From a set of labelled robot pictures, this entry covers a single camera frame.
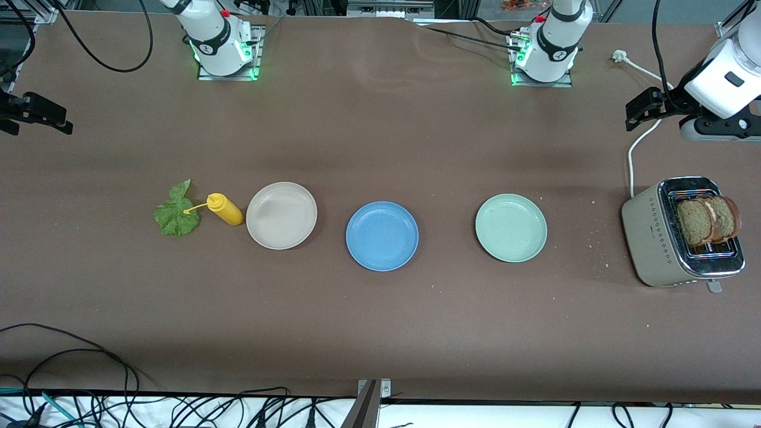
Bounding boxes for pale green round plate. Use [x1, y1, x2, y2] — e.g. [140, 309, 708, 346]
[474, 193, 548, 263]

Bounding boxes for white toaster power cable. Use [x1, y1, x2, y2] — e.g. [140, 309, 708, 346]
[612, 50, 675, 200]

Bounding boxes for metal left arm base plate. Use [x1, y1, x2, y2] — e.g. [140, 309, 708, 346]
[508, 31, 574, 89]

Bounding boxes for black looped cable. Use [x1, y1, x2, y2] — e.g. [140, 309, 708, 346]
[0, 323, 143, 428]

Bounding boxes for teal cable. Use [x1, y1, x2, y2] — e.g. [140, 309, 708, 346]
[0, 388, 81, 428]

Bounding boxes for beige round plate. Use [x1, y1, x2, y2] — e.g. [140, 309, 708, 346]
[246, 181, 318, 250]

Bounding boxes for dark metal pole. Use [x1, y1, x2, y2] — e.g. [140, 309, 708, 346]
[340, 380, 381, 428]

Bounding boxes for brown bread slice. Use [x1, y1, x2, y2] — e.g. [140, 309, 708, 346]
[676, 199, 715, 248]
[705, 195, 743, 242]

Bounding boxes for aluminium frame rail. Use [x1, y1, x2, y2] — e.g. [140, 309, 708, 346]
[0, 6, 60, 90]
[715, 0, 761, 40]
[347, 0, 436, 20]

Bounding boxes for blue round plate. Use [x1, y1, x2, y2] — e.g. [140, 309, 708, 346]
[345, 201, 420, 272]

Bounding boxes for beige chrome-topped toaster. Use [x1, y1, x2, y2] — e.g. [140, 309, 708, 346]
[621, 176, 746, 294]

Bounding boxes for silver table edge bracket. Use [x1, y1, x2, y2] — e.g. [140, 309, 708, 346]
[357, 379, 392, 400]

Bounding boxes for yellow mustard squeeze bottle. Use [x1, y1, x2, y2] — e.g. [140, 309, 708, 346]
[183, 193, 244, 227]

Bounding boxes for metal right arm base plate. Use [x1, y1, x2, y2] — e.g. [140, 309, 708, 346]
[196, 25, 263, 82]

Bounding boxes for black base supply cable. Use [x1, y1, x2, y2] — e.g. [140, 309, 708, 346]
[410, 15, 524, 51]

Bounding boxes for green lettuce leaf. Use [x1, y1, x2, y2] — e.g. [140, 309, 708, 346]
[153, 179, 202, 237]

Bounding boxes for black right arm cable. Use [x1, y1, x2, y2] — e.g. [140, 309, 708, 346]
[0, 0, 154, 84]

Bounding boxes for tangled black cables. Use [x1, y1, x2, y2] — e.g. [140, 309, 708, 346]
[143, 386, 357, 428]
[565, 401, 675, 428]

